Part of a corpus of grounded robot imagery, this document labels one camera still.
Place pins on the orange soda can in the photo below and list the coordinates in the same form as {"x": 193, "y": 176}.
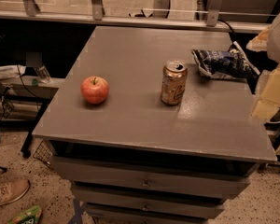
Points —
{"x": 174, "y": 77}

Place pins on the grey drawer cabinet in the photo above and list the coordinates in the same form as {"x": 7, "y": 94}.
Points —
{"x": 210, "y": 132}

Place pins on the metal window frame rail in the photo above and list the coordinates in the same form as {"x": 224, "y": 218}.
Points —
{"x": 176, "y": 14}

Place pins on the red apple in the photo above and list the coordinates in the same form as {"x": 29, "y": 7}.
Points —
{"x": 94, "y": 90}

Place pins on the green snack package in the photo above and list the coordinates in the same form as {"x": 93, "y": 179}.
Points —
{"x": 31, "y": 215}

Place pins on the low side bench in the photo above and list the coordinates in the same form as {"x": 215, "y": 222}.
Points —
{"x": 21, "y": 89}

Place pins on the blue chip bag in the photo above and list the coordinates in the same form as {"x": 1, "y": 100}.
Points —
{"x": 218, "y": 64}

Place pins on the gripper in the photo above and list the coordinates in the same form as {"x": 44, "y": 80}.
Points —
{"x": 269, "y": 103}

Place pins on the grey drawer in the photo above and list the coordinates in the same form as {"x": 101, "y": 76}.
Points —
{"x": 138, "y": 217}
{"x": 149, "y": 178}
{"x": 148, "y": 201}

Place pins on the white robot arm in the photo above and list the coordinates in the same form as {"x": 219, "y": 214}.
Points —
{"x": 268, "y": 40}

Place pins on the clear plastic bottle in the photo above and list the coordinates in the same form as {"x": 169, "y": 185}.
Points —
{"x": 43, "y": 74}

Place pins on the top grey drawer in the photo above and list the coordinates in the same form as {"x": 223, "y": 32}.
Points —
{"x": 149, "y": 178}

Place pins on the middle grey drawer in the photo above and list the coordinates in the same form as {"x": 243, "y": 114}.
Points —
{"x": 148, "y": 201}

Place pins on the wire mesh basket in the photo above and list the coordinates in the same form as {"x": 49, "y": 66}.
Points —
{"x": 42, "y": 153}

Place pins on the bottom grey drawer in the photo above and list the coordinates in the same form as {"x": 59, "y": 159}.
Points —
{"x": 138, "y": 217}

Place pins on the tan sneaker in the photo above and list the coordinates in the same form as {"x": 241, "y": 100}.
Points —
{"x": 12, "y": 191}

